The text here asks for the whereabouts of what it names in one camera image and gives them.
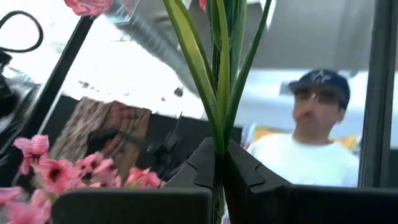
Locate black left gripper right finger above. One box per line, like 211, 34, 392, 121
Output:
222, 139, 398, 224

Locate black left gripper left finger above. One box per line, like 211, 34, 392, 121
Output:
50, 136, 225, 224

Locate pink artificial flower bunch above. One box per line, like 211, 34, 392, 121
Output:
63, 0, 274, 224
0, 134, 167, 224

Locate person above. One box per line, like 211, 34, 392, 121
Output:
245, 68, 361, 188

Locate brown wooden panel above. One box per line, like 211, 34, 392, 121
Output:
49, 96, 153, 183

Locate grey vertical post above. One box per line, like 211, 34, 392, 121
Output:
357, 0, 398, 188

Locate black metal frame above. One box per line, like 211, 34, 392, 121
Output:
18, 15, 96, 141

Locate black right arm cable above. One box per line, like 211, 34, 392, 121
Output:
0, 10, 44, 54

